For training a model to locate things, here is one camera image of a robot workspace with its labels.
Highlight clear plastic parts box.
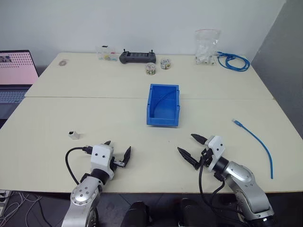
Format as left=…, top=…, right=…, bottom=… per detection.
left=95, top=44, right=118, bottom=62

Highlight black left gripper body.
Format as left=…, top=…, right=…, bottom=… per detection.
left=110, top=155, right=125, bottom=172

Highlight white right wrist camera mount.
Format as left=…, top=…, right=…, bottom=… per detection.
left=204, top=135, right=225, bottom=172

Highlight white floor cables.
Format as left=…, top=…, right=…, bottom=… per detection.
left=0, top=191, right=49, bottom=227

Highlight clear plastic zip bag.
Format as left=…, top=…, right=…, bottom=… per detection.
left=194, top=29, right=222, bottom=65

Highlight short blue Ethernet cable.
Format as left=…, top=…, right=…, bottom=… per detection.
left=232, top=118, right=275, bottom=180

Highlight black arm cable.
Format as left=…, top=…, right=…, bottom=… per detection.
left=198, top=161, right=240, bottom=216
left=65, top=146, right=93, bottom=185

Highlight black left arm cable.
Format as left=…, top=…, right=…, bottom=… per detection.
left=65, top=146, right=93, bottom=185

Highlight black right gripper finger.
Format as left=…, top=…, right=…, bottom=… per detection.
left=177, top=147, right=201, bottom=171
left=190, top=133, right=209, bottom=146

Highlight open laptop computer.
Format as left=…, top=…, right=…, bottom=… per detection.
left=0, top=50, right=39, bottom=120

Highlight blue plastic bin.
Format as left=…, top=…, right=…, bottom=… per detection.
left=146, top=83, right=181, bottom=128

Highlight dark rounded shape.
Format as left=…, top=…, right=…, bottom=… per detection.
left=177, top=198, right=207, bottom=227
left=121, top=201, right=152, bottom=227

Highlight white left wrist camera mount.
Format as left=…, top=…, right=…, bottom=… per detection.
left=90, top=143, right=115, bottom=178

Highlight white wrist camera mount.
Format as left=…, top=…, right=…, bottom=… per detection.
left=90, top=143, right=115, bottom=178
left=204, top=135, right=225, bottom=172

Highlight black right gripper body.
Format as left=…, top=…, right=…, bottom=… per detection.
left=199, top=147, right=214, bottom=168

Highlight dark grey remote controller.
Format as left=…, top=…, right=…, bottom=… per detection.
left=118, top=49, right=158, bottom=65

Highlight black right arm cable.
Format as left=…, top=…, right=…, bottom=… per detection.
left=198, top=161, right=240, bottom=216

